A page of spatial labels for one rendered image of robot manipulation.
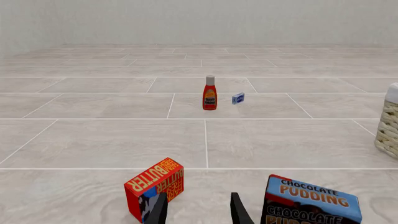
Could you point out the woven wicker basket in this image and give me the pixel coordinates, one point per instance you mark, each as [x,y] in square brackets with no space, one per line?
[388,126]

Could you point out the blue chocolate pudding box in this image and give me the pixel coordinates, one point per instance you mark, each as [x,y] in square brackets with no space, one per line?
[311,203]

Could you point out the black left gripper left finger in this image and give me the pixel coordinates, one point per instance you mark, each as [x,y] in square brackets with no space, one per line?
[158,212]

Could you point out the red ketchup bottle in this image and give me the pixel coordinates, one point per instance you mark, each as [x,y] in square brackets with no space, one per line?
[210,98]

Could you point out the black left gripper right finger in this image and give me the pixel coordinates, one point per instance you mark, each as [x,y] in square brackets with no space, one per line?
[240,212]

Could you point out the small blue white box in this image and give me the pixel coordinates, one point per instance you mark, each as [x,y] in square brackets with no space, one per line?
[237,98]

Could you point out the red butter box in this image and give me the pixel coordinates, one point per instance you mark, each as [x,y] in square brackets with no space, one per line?
[155,184]

